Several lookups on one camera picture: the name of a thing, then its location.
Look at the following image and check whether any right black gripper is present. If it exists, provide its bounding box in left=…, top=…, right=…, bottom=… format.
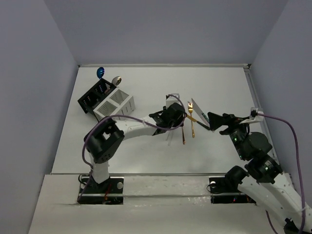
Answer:
left=207, top=110, right=251, bottom=159

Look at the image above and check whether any gold fork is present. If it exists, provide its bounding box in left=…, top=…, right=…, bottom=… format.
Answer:
left=188, top=102, right=195, bottom=138

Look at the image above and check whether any copper fork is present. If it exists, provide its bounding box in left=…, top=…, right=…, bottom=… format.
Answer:
left=181, top=127, right=186, bottom=145

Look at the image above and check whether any silver spoon pink handle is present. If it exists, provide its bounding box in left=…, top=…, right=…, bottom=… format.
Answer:
left=104, top=76, right=122, bottom=94

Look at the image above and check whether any blue metallic spoon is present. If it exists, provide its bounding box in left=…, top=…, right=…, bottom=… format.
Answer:
left=97, top=67, right=105, bottom=79

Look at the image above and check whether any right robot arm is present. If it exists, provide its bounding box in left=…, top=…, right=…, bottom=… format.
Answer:
left=207, top=108, right=312, bottom=234

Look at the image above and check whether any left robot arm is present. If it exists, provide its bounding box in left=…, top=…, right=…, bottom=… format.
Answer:
left=83, top=102, right=186, bottom=193

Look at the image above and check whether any white utensil container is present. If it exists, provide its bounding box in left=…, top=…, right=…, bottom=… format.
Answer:
left=93, top=88, right=136, bottom=121

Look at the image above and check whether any black utensil container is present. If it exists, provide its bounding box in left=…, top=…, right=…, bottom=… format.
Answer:
left=78, top=78, right=116, bottom=116

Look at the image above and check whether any silver knife iridescent handle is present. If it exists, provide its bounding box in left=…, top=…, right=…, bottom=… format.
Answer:
left=191, top=98, right=210, bottom=126

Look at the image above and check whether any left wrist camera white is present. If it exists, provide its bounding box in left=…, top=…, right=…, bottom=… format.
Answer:
left=166, top=94, right=180, bottom=108

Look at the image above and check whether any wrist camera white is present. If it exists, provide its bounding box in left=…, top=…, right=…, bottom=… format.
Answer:
left=166, top=94, right=180, bottom=108
left=240, top=107, right=264, bottom=124

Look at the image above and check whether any gold knife black handle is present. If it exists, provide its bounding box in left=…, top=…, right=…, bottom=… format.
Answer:
left=187, top=115, right=210, bottom=130

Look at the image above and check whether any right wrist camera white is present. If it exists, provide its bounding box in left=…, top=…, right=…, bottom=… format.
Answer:
left=240, top=107, right=264, bottom=124

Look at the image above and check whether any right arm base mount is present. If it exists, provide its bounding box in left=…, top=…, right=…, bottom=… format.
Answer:
left=206, top=177, right=256, bottom=204

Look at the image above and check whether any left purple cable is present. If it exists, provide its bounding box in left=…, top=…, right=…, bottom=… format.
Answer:
left=77, top=95, right=186, bottom=203

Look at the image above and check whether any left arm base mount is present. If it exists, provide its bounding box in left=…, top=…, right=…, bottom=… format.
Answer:
left=77, top=174, right=124, bottom=205

